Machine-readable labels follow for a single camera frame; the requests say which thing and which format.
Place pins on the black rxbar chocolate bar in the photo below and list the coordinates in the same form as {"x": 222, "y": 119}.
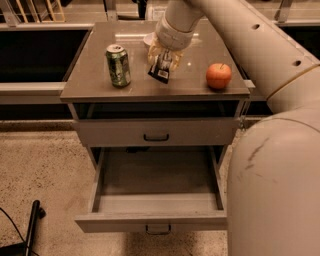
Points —
{"x": 160, "y": 68}

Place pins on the closed grey upper drawer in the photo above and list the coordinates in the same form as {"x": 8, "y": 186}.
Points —
{"x": 156, "y": 132}

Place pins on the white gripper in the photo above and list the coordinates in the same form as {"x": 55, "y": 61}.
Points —
{"x": 172, "y": 36}

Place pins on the grey drawer cabinet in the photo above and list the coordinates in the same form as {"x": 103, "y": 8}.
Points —
{"x": 90, "y": 94}

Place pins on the white bowl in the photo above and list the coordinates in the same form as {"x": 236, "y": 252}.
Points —
{"x": 148, "y": 39}

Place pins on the red apple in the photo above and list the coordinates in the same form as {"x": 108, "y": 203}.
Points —
{"x": 218, "y": 75}

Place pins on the green soda can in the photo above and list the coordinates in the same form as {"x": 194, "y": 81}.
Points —
{"x": 118, "y": 64}

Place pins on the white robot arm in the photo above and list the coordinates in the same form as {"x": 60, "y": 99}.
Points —
{"x": 273, "y": 191}

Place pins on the black stand leg left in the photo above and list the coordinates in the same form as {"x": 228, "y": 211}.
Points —
{"x": 26, "y": 246}

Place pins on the open grey middle drawer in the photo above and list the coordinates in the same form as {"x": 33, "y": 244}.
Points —
{"x": 157, "y": 191}

